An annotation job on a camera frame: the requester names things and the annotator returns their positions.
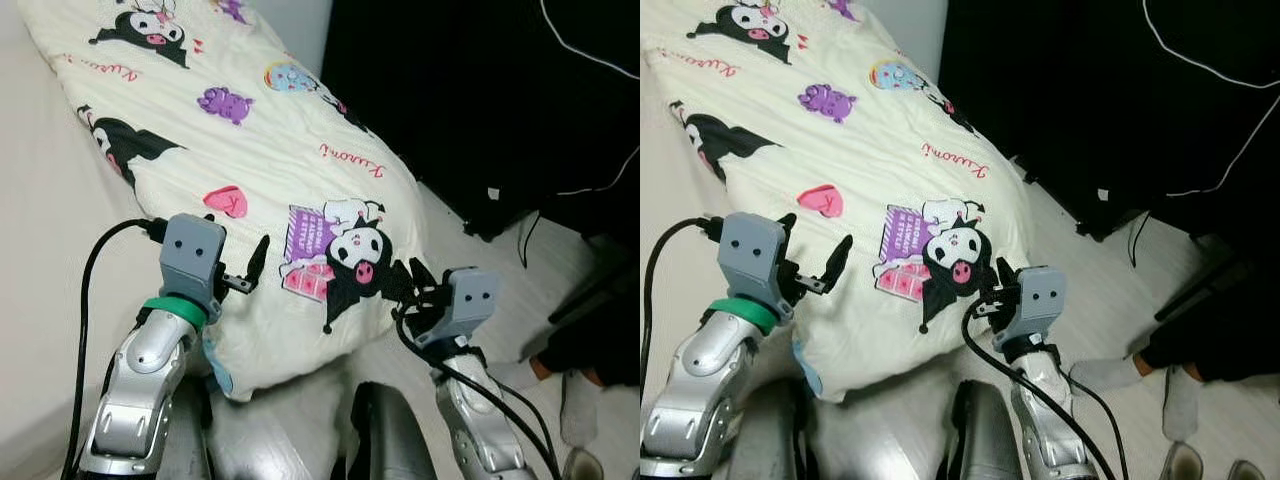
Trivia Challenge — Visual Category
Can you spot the cream cartoon print blanket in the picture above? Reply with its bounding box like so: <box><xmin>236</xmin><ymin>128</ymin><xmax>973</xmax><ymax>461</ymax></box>
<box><xmin>20</xmin><ymin>0</ymin><xmax>429</xmax><ymax>401</ymax></box>
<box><xmin>650</xmin><ymin>0</ymin><xmax>1036</xmax><ymax>403</ymax></box>

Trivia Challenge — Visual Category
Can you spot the robot right leg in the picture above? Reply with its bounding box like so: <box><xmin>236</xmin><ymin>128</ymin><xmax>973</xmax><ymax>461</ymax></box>
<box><xmin>945</xmin><ymin>380</ymin><xmax>1027</xmax><ymax>480</ymax></box>
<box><xmin>345</xmin><ymin>380</ymin><xmax>437</xmax><ymax>480</ymax></box>

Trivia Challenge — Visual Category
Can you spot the white sheeted mattress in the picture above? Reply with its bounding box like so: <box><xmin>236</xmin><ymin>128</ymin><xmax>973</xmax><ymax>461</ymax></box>
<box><xmin>0</xmin><ymin>0</ymin><xmax>151</xmax><ymax>451</ymax></box>
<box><xmin>640</xmin><ymin>0</ymin><xmax>761</xmax><ymax>331</ymax></box>

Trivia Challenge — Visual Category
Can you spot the person in orange shirt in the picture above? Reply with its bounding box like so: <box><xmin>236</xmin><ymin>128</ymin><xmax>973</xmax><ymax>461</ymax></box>
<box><xmin>495</xmin><ymin>240</ymin><xmax>641</xmax><ymax>446</ymax></box>
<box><xmin>1070</xmin><ymin>290</ymin><xmax>1280</xmax><ymax>441</ymax></box>

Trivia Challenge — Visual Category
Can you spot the black wardrobe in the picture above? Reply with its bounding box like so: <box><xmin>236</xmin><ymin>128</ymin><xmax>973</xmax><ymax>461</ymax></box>
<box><xmin>320</xmin><ymin>0</ymin><xmax>641</xmax><ymax>241</ymax></box>
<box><xmin>938</xmin><ymin>0</ymin><xmax>1280</xmax><ymax>241</ymax></box>

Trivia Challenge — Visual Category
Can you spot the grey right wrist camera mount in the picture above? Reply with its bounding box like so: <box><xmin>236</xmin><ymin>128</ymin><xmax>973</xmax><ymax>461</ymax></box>
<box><xmin>1000</xmin><ymin>265</ymin><xmax>1067</xmax><ymax>351</ymax></box>
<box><xmin>432</xmin><ymin>267</ymin><xmax>499</xmax><ymax>347</ymax></box>

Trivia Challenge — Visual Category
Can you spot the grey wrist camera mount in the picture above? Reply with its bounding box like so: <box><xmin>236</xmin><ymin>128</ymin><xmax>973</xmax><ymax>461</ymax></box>
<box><xmin>432</xmin><ymin>267</ymin><xmax>499</xmax><ymax>347</ymax></box>
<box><xmin>160</xmin><ymin>213</ymin><xmax>228</xmax><ymax>306</ymax></box>
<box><xmin>717</xmin><ymin>212</ymin><xmax>792</xmax><ymax>311</ymax></box>
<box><xmin>1000</xmin><ymin>265</ymin><xmax>1067</xmax><ymax>351</ymax></box>

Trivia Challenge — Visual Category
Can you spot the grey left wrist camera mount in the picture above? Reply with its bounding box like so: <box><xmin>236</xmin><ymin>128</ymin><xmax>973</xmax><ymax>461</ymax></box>
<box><xmin>160</xmin><ymin>213</ymin><xmax>228</xmax><ymax>306</ymax></box>
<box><xmin>717</xmin><ymin>212</ymin><xmax>792</xmax><ymax>311</ymax></box>

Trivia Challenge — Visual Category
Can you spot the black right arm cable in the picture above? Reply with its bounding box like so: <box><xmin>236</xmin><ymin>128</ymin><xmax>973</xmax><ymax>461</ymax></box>
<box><xmin>962</xmin><ymin>300</ymin><xmax>1131</xmax><ymax>480</ymax></box>
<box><xmin>392</xmin><ymin>305</ymin><xmax>561</xmax><ymax>480</ymax></box>

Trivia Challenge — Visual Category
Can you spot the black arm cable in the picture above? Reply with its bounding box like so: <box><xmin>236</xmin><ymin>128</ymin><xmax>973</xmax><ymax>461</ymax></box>
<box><xmin>392</xmin><ymin>305</ymin><xmax>561</xmax><ymax>480</ymax></box>
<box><xmin>640</xmin><ymin>215</ymin><xmax>723</xmax><ymax>401</ymax></box>
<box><xmin>962</xmin><ymin>300</ymin><xmax>1131</xmax><ymax>480</ymax></box>
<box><xmin>60</xmin><ymin>218</ymin><xmax>166</xmax><ymax>480</ymax></box>

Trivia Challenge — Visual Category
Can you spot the thin black cord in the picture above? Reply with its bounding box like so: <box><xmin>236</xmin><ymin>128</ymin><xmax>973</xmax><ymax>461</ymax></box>
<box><xmin>515</xmin><ymin>210</ymin><xmax>546</xmax><ymax>269</ymax></box>
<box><xmin>1128</xmin><ymin>210</ymin><xmax>1161</xmax><ymax>266</ymax></box>

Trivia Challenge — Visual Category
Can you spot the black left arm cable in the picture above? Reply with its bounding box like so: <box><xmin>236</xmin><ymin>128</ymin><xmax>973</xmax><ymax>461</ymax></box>
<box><xmin>60</xmin><ymin>218</ymin><xmax>166</xmax><ymax>480</ymax></box>
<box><xmin>640</xmin><ymin>215</ymin><xmax>723</xmax><ymax>401</ymax></box>

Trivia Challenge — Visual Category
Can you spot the white cable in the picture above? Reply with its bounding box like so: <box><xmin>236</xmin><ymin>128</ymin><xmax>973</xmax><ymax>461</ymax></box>
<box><xmin>1143</xmin><ymin>0</ymin><xmax>1280</xmax><ymax>198</ymax></box>
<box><xmin>540</xmin><ymin>0</ymin><xmax>641</xmax><ymax>196</ymax></box>

